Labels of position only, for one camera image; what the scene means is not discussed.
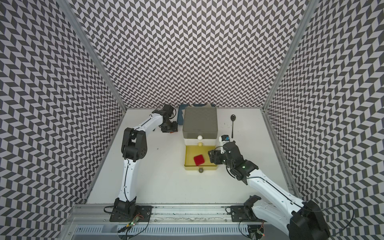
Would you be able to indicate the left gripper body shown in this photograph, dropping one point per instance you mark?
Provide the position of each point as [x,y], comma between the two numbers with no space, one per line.
[170,126]

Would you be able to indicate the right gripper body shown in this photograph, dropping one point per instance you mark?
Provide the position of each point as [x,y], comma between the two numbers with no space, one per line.
[219,158]

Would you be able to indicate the red brooch box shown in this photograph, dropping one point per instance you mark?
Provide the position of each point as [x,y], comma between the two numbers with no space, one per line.
[199,160]

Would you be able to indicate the white drawer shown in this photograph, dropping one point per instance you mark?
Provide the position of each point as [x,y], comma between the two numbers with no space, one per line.
[200,141]

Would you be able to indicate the yellow bottom drawer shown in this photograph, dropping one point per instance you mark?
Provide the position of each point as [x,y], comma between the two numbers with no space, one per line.
[191,152]

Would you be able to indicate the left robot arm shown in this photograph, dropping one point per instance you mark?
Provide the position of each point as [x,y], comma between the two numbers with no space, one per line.
[134,148]

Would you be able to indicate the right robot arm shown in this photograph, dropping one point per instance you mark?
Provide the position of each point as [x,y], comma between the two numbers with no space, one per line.
[298,219]

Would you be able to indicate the grey drawer cabinet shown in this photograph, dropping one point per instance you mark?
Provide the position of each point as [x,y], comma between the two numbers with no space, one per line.
[200,121]

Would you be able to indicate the teal tray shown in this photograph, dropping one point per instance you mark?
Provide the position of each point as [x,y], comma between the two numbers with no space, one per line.
[180,118]

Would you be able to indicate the black spoon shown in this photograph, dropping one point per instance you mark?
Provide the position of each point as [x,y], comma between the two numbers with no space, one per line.
[233,118]

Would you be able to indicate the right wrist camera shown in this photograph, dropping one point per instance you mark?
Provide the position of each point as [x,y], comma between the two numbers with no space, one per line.
[224,139]

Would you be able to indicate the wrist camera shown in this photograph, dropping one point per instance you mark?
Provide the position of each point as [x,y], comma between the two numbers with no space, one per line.
[224,139]
[168,111]

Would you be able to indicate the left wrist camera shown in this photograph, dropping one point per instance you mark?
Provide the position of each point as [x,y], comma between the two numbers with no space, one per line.
[168,111]

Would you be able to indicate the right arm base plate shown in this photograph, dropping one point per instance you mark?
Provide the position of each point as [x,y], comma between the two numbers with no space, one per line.
[240,213]

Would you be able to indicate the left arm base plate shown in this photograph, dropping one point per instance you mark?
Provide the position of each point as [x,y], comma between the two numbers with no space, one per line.
[120,216]

